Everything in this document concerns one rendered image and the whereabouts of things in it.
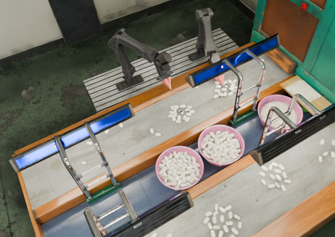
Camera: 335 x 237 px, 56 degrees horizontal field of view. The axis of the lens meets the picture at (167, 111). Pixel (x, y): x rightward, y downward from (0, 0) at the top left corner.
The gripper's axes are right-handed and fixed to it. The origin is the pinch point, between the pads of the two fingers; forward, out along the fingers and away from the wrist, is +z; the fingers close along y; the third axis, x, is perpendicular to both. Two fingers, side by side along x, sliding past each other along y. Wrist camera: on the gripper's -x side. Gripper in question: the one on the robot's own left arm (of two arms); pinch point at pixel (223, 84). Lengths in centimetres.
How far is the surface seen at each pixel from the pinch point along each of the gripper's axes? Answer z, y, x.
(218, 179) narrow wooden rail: 41, -43, -36
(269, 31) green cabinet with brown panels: -19, 47, -4
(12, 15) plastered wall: -142, -107, 150
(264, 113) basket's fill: 26.0, 8.9, -18.6
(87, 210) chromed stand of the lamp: 16, -106, -61
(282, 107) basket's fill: 27.7, 21.4, -20.5
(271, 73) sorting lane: 7.2, 35.1, -3.5
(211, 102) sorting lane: 6.4, -14.2, -3.0
